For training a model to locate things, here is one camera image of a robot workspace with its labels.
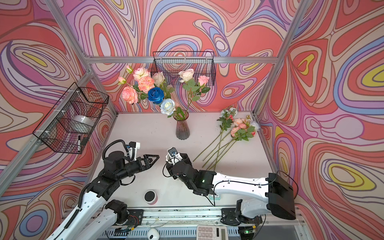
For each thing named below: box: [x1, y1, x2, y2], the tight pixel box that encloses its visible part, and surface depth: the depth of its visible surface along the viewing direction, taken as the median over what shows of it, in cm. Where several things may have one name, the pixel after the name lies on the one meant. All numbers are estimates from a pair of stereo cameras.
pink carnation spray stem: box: [126, 65, 151, 81], surface depth 69 cm
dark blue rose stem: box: [148, 87, 165, 105], surface depth 65 cm
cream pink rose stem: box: [178, 68, 200, 117], surface depth 78 cm
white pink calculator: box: [196, 225, 229, 240], surface depth 69 cm
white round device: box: [147, 228, 160, 240], surface depth 69 cm
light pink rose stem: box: [185, 75, 211, 118], surface depth 82 cm
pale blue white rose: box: [160, 98, 176, 116], surface depth 71 cm
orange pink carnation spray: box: [118, 76, 155, 105], surface depth 65 cm
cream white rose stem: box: [152, 71, 175, 99], surface depth 78 cm
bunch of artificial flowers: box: [192, 107, 260, 171], surface depth 104 cm
